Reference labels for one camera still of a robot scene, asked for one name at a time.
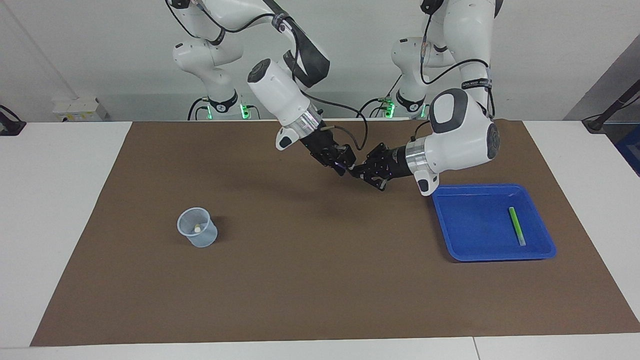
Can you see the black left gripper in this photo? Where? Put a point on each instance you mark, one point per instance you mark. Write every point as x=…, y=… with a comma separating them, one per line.
x=397, y=162

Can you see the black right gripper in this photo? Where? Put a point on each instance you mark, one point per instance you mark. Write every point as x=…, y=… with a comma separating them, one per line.
x=322, y=147

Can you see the green marker pen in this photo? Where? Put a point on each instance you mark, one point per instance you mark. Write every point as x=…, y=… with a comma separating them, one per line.
x=516, y=225

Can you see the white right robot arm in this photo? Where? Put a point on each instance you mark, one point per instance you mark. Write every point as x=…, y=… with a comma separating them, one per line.
x=280, y=95

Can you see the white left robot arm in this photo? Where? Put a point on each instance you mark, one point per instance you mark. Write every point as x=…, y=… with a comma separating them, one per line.
x=460, y=140

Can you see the brown table mat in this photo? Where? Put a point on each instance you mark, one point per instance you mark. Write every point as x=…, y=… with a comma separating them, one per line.
x=320, y=250

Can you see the blue plastic tray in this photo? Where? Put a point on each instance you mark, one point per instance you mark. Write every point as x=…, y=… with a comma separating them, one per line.
x=475, y=225

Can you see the translucent plastic cup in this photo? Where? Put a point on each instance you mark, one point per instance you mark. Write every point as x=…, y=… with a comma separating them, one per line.
x=202, y=240

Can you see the black stand pole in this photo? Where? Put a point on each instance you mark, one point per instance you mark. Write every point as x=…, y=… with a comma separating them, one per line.
x=620, y=102

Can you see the blue crate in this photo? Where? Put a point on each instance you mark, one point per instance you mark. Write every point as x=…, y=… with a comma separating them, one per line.
x=632, y=150

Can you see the white cardboard box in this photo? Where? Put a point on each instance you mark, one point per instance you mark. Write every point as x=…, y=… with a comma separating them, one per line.
x=80, y=110

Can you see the black clamp mount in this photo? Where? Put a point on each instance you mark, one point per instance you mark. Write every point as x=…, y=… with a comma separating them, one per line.
x=10, y=127

